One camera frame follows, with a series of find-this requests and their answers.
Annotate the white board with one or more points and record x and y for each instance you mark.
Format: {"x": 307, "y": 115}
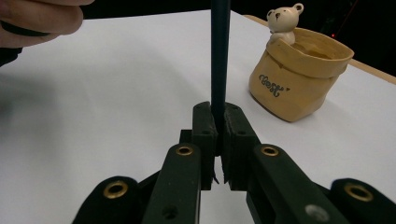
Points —
{"x": 124, "y": 93}

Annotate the beige bear pot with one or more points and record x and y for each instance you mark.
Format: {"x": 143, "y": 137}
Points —
{"x": 289, "y": 90}

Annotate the large black silver makeup brush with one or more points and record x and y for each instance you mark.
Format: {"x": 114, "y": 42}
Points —
{"x": 220, "y": 62}

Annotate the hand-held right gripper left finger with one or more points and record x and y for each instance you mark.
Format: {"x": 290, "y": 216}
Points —
{"x": 204, "y": 130}

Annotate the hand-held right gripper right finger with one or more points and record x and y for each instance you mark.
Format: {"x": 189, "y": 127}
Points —
{"x": 238, "y": 137}

